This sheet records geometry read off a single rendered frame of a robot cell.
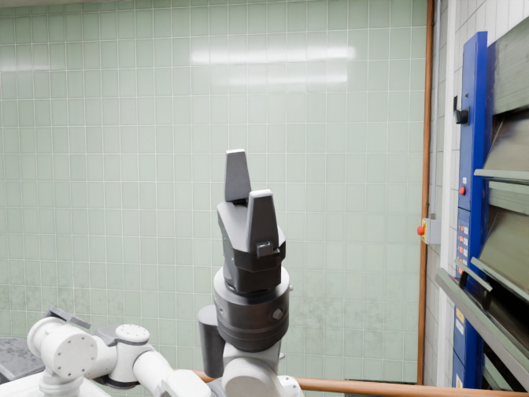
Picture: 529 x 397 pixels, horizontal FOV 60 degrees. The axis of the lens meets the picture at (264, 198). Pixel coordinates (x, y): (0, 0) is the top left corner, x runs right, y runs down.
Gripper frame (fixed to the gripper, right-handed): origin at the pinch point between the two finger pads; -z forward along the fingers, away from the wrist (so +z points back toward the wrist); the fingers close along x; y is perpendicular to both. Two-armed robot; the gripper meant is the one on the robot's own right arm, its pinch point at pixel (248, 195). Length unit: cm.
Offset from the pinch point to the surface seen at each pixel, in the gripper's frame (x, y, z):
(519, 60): 54, 83, 2
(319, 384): 32, 24, 73
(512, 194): 41, 79, 33
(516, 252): 32, 75, 44
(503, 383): 23, 73, 80
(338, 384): 30, 28, 73
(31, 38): 246, -61, 16
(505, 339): 6, 48, 40
